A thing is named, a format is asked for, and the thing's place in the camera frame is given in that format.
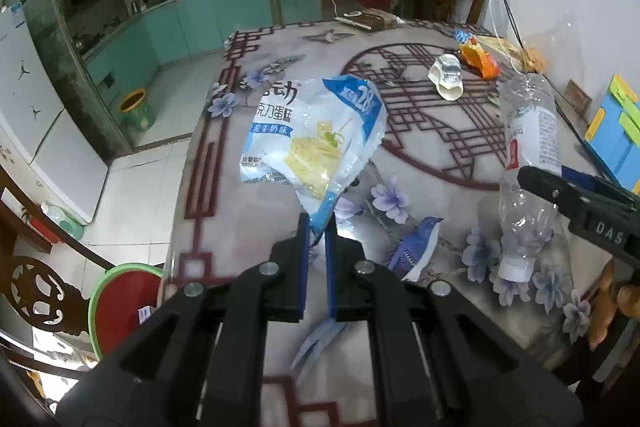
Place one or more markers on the blue white snack wrapper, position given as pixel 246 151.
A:
pixel 316 135

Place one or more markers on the yellow green trash bin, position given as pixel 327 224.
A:
pixel 137 111

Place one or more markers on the red basin with green rim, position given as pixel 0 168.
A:
pixel 124 298

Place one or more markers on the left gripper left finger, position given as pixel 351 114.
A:
pixel 286 293

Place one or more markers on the white refrigerator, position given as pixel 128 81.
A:
pixel 42 149

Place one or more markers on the green detergent bottle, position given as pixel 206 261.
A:
pixel 63 220

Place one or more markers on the blue yellow toy box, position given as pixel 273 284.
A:
pixel 614 136

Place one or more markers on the right hand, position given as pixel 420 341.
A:
pixel 612 297

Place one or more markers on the orange snack bag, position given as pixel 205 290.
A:
pixel 475 55

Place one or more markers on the teal kitchen counter cabinets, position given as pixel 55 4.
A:
pixel 130 56

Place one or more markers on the clear bag with snacks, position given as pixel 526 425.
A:
pixel 560 51

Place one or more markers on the dark carved wooden chair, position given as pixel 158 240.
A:
pixel 36 292

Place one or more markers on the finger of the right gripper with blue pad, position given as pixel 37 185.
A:
pixel 600 186

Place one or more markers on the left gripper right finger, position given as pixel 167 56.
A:
pixel 349 299

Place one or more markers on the clear plastic water bottle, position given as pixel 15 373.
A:
pixel 532 152

